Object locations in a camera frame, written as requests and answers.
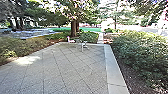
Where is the white garden chair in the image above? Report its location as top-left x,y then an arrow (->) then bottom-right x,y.
66,35 -> 76,44
78,39 -> 90,53

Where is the small rounded green bush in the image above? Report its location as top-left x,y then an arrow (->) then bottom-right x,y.
79,30 -> 100,45

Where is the green garden bush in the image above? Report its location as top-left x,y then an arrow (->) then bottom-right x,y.
111,29 -> 168,91
0,33 -> 69,65

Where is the brown tree trunk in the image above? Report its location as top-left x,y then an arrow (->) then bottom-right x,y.
69,18 -> 80,38

